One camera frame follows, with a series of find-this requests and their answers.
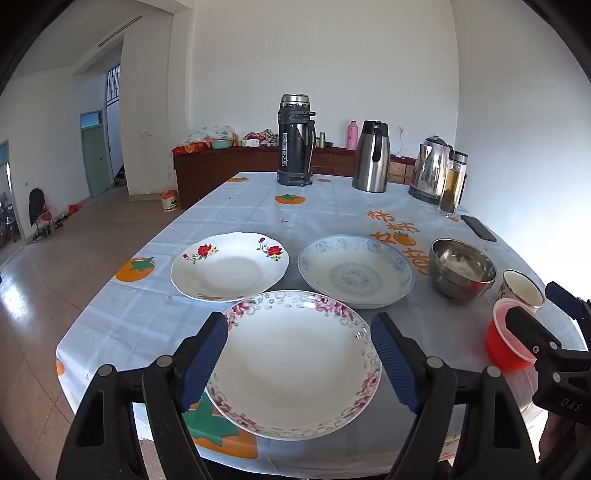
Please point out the green door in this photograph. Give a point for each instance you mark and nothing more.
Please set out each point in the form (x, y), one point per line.
(97, 161)

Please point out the window with grille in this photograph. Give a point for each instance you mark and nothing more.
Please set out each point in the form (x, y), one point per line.
(113, 87)

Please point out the glass tea bottle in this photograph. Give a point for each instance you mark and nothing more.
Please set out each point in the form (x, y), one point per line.
(452, 184)

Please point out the black draped chair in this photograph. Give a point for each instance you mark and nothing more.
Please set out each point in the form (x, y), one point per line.
(36, 203)

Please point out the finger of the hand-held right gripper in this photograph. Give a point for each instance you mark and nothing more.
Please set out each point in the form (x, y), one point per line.
(526, 327)
(565, 295)

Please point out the stainless steel thermal carafe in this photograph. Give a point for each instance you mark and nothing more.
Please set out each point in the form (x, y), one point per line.
(369, 161)

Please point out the pink thermos bottle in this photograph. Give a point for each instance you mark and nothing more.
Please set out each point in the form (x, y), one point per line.
(353, 136)

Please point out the large dark thermos flask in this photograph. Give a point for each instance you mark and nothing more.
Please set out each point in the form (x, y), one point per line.
(293, 147)

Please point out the persimmon print tablecloth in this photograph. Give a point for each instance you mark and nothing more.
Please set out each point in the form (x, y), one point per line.
(323, 212)

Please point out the stainless steel electric kettle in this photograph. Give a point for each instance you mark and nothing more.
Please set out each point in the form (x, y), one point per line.
(429, 170)

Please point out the blue patterned white plate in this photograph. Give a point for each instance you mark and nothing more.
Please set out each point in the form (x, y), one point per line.
(355, 272)

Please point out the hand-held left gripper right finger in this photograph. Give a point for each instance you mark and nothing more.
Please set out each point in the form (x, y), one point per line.
(397, 364)

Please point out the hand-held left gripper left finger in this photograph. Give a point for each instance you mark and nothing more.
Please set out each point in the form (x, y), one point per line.
(203, 362)

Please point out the orange box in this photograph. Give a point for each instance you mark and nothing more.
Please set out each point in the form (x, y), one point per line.
(189, 148)

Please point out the white plate with pink flowers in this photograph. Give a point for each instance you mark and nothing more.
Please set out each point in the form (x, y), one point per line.
(295, 364)

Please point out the teal basin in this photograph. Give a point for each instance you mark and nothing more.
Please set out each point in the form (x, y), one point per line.
(221, 143)

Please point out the brown wooden sideboard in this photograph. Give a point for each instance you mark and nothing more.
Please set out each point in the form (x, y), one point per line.
(221, 166)

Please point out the white plastic bucket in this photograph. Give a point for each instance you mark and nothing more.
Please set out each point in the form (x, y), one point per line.
(169, 201)

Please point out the enamel mug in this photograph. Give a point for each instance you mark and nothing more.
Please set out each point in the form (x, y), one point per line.
(521, 288)

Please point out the stainless steel bowl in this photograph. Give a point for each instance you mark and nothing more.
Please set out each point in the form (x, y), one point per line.
(461, 281)

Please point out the white plate with red flowers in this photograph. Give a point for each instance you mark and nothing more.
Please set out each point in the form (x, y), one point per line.
(231, 272)

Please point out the black smartphone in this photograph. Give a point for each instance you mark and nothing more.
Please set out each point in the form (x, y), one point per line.
(478, 227)

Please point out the red plastic bowl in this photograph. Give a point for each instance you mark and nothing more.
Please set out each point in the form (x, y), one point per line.
(501, 346)

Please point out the red bag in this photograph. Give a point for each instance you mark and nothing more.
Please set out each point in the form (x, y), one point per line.
(75, 208)

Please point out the mesh food cover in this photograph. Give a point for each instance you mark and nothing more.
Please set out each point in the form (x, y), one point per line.
(203, 134)

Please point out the fluorescent tube lamp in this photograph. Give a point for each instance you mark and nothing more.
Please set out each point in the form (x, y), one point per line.
(120, 31)

